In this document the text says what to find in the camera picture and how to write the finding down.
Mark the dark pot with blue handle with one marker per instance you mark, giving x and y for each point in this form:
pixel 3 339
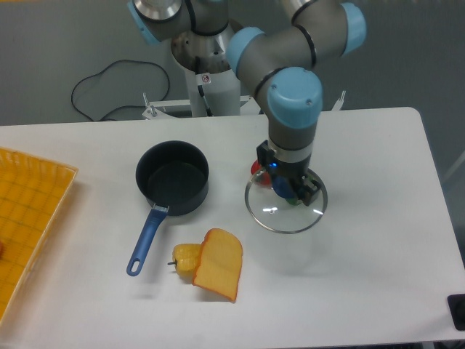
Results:
pixel 173 176

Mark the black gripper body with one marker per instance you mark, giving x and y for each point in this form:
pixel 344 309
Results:
pixel 283 165

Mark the green toy bell pepper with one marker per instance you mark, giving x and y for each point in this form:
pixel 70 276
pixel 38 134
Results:
pixel 294 201

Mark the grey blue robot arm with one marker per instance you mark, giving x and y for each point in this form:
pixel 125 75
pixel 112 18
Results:
pixel 208 18

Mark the yellow plastic basket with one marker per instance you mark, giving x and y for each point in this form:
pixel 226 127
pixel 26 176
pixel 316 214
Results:
pixel 33 191

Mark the yellow toy bell pepper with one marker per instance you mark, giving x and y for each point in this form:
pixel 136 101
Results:
pixel 185 259

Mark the glass lid with blue knob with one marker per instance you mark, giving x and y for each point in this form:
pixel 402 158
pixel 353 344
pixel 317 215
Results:
pixel 275 214

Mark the black object at table edge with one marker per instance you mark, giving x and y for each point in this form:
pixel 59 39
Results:
pixel 456 304

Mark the red toy bell pepper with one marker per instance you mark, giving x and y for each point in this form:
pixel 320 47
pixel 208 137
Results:
pixel 262 178

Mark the toy bread slice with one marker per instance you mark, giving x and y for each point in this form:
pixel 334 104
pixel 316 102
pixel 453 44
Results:
pixel 220 264

